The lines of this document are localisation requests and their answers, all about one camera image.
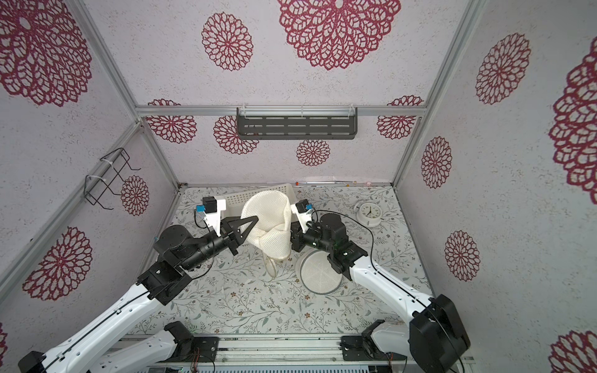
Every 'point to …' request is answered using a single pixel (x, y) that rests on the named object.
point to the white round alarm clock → (368, 214)
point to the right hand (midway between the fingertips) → (286, 227)
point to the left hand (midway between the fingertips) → (255, 219)
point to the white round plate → (271, 234)
